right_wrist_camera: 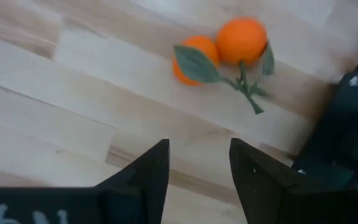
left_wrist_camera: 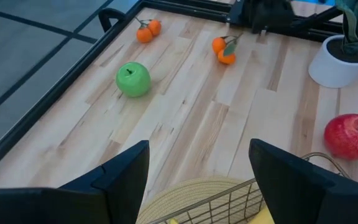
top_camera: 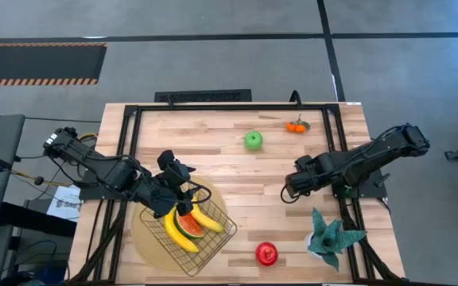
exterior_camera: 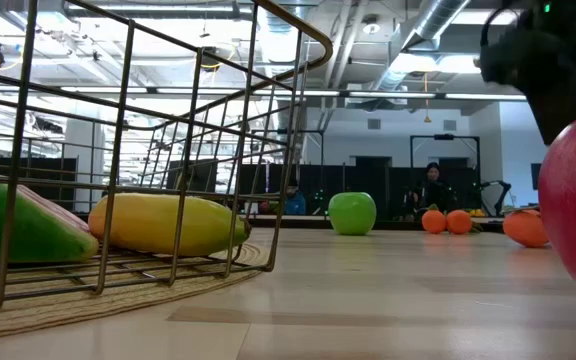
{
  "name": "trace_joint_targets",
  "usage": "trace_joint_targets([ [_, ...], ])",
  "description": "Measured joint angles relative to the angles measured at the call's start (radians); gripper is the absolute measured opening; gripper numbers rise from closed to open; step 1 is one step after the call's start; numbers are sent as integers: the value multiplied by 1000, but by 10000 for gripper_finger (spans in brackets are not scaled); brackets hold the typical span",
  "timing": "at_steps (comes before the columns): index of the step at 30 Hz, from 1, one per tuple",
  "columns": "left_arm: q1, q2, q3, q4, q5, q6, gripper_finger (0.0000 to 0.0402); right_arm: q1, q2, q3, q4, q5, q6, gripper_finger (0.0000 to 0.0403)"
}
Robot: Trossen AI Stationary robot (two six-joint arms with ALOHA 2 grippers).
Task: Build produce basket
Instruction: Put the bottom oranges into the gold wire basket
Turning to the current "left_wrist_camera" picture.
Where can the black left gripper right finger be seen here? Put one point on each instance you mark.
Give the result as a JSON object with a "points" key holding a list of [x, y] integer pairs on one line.
{"points": [[291, 186]]}

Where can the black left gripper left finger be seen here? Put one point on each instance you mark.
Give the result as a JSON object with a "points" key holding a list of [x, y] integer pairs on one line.
{"points": [[120, 186]]}

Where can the yellow plastic banana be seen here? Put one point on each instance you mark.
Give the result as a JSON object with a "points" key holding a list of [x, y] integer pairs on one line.
{"points": [[173, 221]]}

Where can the red plastic apple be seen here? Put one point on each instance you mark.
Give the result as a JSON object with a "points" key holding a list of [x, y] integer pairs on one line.
{"points": [[350, 137]]}

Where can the green plastic apple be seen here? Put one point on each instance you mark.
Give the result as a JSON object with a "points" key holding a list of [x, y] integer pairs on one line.
{"points": [[132, 81]]}

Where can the tangerine pair with large leaf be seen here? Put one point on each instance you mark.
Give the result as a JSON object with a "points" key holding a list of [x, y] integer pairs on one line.
{"points": [[225, 58]]}

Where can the tangerine pair with thin stem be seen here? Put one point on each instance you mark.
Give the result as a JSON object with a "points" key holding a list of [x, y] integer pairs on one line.
{"points": [[144, 35]]}

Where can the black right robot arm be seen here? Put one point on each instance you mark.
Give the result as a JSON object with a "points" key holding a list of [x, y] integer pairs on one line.
{"points": [[272, 15]]}

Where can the round woven straw mat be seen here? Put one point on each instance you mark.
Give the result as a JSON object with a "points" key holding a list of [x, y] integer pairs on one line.
{"points": [[179, 193]]}

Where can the artificial plant in white pot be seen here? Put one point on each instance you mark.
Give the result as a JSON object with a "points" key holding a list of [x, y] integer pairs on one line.
{"points": [[331, 71]]}

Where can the black aluminium table frame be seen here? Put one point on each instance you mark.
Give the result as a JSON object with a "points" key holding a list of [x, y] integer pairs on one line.
{"points": [[51, 96]]}

